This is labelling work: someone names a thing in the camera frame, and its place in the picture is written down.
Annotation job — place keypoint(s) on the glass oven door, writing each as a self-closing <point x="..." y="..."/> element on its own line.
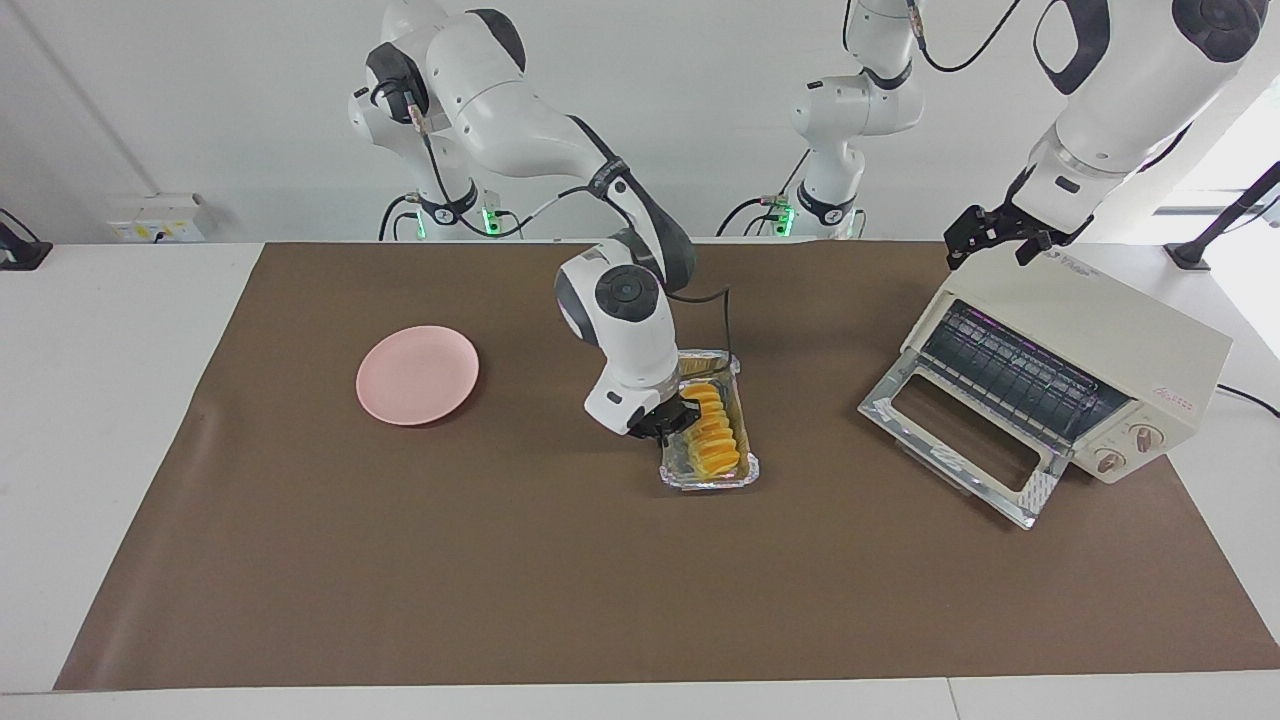
<point x="1045" y="487"/>

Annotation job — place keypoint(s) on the white wall socket box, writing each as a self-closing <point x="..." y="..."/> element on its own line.
<point x="150" y="220"/>

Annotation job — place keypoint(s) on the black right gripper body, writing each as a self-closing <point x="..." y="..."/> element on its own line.
<point x="655" y="418"/>

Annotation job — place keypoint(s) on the pink round plate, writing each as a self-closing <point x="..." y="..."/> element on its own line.
<point x="417" y="375"/>

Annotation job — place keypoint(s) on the yellow ridged bread loaf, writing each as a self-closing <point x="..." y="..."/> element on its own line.
<point x="715" y="440"/>

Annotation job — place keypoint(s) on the black long-armed camera stand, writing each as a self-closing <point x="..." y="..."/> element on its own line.
<point x="1190" y="255"/>

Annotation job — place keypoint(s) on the cream oven knob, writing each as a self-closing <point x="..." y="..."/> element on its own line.
<point x="1147" y="437"/>
<point x="1110" y="461"/>

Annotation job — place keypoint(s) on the aluminium foil tray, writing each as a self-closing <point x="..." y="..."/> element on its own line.
<point x="745" y="470"/>

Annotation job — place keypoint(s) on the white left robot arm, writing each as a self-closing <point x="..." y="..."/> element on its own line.
<point x="1130" y="90"/>

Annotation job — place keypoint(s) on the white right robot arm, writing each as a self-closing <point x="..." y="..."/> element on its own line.
<point x="520" y="120"/>

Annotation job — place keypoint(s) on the cream toaster oven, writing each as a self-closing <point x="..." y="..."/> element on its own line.
<point x="1100" y="320"/>

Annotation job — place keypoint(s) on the black short camera stand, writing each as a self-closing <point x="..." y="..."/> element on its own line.
<point x="20" y="255"/>

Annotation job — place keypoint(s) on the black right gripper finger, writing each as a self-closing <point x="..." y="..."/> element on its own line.
<point x="663" y="437"/>
<point x="695" y="410"/>

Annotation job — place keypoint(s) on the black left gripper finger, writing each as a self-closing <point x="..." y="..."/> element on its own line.
<point x="1026" y="252"/>
<point x="954" y="256"/>

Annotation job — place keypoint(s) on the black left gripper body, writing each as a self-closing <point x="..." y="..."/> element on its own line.
<point x="1010" y="222"/>

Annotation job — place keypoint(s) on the brown table mat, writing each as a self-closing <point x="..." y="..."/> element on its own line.
<point x="500" y="560"/>

